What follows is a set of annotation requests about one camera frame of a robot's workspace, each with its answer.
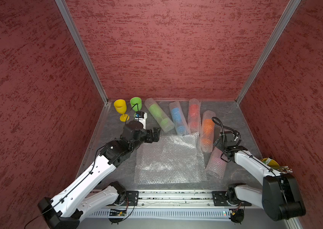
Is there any pink glass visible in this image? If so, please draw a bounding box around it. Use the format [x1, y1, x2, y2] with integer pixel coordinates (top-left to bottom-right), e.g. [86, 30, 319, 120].
[205, 148, 227, 179]

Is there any orange glass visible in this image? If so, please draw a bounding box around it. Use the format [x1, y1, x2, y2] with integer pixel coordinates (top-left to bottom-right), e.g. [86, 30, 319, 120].
[200, 110, 216, 153]

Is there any bright green wine glass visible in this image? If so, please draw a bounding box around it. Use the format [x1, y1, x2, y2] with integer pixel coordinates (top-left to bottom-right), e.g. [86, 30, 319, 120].
[130, 97, 142, 120]

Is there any yellow glass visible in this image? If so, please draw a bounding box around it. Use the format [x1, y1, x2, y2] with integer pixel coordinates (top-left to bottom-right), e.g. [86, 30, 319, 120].
[113, 99, 129, 122]

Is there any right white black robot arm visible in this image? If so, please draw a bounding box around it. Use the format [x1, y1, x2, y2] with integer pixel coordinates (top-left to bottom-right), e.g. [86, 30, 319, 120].
[214, 131, 306, 221]

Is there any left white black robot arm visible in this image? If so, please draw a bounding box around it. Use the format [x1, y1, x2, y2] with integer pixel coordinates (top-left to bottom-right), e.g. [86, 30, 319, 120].
[38, 121, 161, 229]

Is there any green glass in bubble wrap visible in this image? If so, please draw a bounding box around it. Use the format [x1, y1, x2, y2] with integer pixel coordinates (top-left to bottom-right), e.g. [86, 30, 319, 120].
[144, 98, 174, 133]

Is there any blue glass in bubble wrap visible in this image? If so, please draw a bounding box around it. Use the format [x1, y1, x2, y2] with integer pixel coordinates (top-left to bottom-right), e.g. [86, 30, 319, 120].
[169, 101, 191, 135]

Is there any red glass in bubble wrap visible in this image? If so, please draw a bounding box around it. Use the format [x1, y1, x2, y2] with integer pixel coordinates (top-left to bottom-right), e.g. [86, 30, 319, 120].
[187, 98, 201, 133]

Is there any yellow pen cup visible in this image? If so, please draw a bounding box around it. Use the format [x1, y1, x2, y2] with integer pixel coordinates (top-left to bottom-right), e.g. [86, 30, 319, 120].
[261, 157, 280, 167]

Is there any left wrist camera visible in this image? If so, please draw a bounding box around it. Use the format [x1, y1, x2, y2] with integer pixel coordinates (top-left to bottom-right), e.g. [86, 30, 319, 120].
[134, 111, 147, 129]

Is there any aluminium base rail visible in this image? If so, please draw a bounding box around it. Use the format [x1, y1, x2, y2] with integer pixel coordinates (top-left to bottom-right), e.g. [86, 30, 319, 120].
[85, 189, 261, 222]

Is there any right aluminium corner post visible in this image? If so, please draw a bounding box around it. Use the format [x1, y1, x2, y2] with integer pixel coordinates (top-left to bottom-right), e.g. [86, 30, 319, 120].
[235, 0, 301, 105]

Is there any aluminium corner post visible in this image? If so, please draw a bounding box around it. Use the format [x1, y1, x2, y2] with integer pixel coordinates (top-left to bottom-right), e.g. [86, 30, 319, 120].
[235, 0, 301, 105]
[55, 0, 109, 104]

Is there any left aluminium corner post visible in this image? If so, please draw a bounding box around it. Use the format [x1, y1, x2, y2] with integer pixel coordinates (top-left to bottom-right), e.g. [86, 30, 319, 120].
[55, 0, 109, 104]

